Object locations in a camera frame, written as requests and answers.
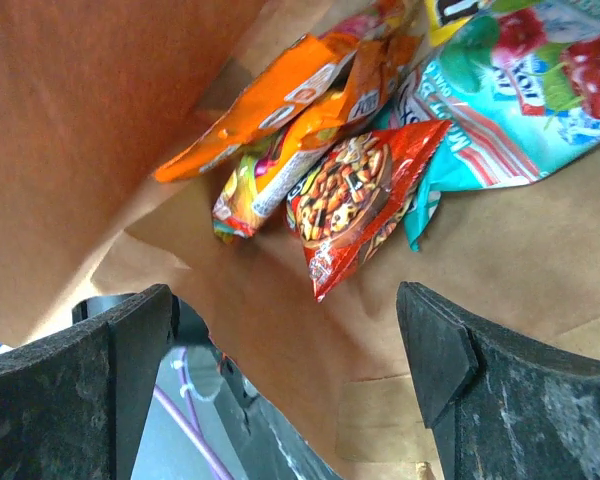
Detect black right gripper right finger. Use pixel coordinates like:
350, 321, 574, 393
396, 282, 600, 479

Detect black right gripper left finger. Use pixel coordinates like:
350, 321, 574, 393
0, 285, 173, 479

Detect red nut mix bag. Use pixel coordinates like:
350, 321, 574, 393
286, 120, 451, 302

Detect brown red paper bag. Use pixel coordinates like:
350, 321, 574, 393
0, 1, 600, 479

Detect teal Fox's candy bag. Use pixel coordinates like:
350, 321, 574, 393
374, 1, 600, 246

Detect orange Fox's fruits candy bag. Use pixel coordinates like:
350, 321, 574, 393
152, 0, 426, 245

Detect yellow M&M's bag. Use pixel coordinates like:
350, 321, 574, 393
424, 0, 491, 46

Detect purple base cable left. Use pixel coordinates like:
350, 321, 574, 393
152, 344, 236, 480

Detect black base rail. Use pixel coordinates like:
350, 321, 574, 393
64, 290, 337, 479

